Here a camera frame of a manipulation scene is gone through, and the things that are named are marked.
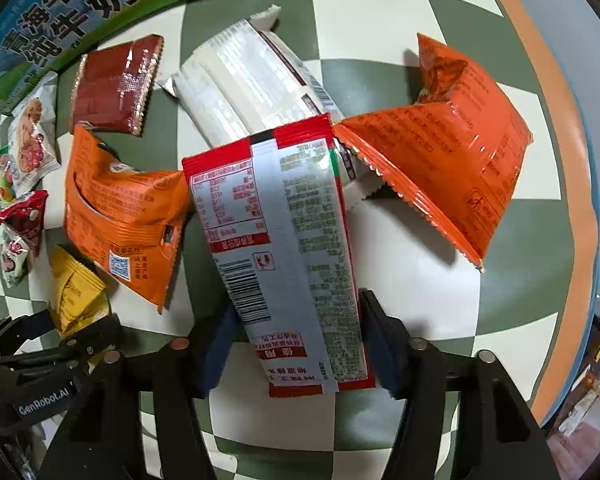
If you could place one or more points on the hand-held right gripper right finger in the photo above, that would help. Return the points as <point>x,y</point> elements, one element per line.
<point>380,355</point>

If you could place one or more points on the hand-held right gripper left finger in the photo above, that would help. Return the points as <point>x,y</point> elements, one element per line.
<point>215,355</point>

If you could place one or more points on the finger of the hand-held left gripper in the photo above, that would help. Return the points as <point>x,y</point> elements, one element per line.
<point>20,332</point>
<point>90,340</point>

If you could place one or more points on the red and silver snack packet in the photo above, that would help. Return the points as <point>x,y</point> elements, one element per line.
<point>290,235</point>

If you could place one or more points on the dark red snack packet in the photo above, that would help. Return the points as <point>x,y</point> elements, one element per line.
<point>112,85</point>

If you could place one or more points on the white snack packet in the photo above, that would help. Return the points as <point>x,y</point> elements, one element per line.
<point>240,90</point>

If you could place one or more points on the printed cardboard box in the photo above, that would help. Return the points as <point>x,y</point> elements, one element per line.
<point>80,10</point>

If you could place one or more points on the small yellow snack packet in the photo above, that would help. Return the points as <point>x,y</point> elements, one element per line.
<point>75,295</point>

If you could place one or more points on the small red and white packet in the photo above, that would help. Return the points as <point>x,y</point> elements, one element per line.
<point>15,260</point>

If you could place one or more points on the small red candy packet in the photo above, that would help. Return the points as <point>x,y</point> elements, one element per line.
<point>27,215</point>

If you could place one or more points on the small green fruit print packet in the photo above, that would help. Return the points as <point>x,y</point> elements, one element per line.
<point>5,185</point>

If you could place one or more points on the small cookie print packet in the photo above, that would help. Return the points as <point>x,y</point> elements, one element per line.
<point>30,135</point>

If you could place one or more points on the large orange snack packet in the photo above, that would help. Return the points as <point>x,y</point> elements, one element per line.
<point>440,160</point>

